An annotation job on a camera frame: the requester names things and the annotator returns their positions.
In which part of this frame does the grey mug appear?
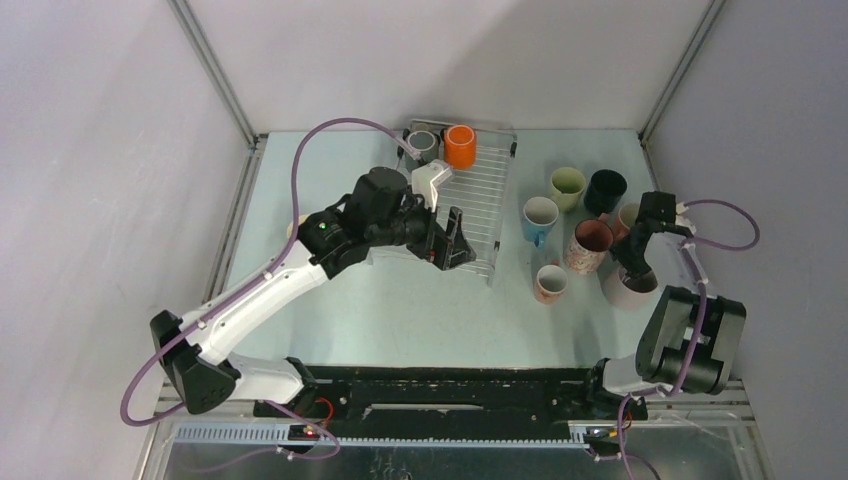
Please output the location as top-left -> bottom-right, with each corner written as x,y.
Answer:
403,130 -> 440,169

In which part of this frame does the dark teal mug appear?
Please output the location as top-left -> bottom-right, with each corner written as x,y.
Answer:
584,169 -> 628,216

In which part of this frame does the pink ghost pattern mug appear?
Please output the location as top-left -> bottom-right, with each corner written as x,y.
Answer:
564,219 -> 614,275

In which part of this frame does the orange mug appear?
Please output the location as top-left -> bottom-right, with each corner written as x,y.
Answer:
443,124 -> 477,170

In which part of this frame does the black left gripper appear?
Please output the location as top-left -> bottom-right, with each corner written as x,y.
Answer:
368,186 -> 475,270

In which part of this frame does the lilac mug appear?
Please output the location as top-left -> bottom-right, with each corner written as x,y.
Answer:
601,267 -> 658,311

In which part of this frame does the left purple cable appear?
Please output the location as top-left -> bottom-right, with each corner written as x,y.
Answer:
119,117 -> 422,462

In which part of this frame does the salmon pink mug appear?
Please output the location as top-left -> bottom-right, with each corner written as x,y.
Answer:
597,202 -> 640,243

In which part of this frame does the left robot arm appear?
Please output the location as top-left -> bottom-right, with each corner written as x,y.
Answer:
150,161 -> 476,417

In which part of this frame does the light blue dotted mug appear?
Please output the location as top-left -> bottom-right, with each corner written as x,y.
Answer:
521,196 -> 560,250

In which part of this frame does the grey cable duct strip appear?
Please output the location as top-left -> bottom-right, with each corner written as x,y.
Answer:
170,422 -> 588,449

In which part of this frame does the small terracotta cup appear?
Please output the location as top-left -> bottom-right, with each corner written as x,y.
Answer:
533,264 -> 568,305

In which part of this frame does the light green mug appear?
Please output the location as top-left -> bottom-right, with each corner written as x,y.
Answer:
548,167 -> 587,213

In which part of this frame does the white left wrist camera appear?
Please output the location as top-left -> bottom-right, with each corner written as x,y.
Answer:
410,160 -> 454,212

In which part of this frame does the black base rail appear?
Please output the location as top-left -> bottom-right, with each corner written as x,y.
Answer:
288,366 -> 647,439

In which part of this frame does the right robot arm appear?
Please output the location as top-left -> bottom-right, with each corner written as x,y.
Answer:
581,191 -> 747,418

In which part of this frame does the white wire dish rack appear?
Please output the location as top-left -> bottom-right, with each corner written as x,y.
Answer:
367,117 -> 519,288

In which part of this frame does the cream mug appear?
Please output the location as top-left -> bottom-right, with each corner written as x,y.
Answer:
286,214 -> 309,240

